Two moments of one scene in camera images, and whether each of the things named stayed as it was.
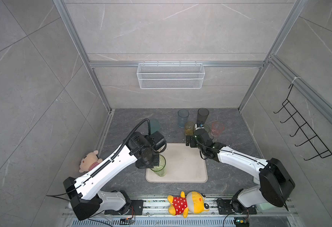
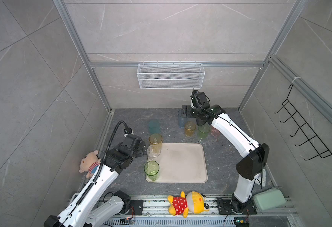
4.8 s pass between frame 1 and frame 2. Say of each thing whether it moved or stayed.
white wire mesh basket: stayed
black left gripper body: moved
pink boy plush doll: stayed
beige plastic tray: stayed
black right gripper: moved
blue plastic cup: stayed
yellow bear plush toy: stayed
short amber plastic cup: stayed
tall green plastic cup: moved
